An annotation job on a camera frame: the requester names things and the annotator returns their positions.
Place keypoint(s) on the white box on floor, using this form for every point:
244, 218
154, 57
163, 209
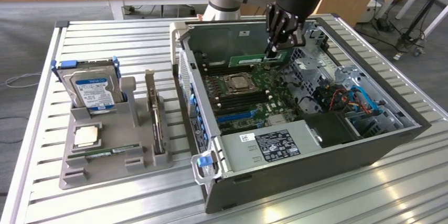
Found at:
370, 11

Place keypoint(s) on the black power brick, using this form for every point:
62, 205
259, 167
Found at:
384, 26

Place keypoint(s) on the green motherboard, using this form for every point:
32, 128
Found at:
272, 95

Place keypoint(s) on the grey parts rack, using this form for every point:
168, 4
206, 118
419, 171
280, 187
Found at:
112, 129

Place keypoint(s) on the blue expansion slot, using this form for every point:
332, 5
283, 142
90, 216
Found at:
235, 117

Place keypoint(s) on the metal disk bay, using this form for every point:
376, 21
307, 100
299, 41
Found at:
308, 77

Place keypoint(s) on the green RAM stick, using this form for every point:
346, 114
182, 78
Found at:
244, 61
104, 151

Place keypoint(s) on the black tripod stand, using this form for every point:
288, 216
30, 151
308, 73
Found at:
407, 36

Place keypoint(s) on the CPU socket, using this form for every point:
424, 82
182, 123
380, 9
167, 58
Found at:
242, 83

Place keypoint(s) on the silver CPU chip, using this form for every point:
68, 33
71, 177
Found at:
87, 136

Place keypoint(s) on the hard disk in blue caddy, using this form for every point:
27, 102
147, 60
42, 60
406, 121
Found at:
91, 90

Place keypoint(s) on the silver chipset heatsink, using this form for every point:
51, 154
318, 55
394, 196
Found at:
276, 120

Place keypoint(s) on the open black PC case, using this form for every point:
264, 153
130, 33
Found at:
315, 182

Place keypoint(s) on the graphics card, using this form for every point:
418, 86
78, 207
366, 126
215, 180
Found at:
155, 108

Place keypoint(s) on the grey power supply unit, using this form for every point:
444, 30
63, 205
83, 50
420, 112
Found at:
244, 153

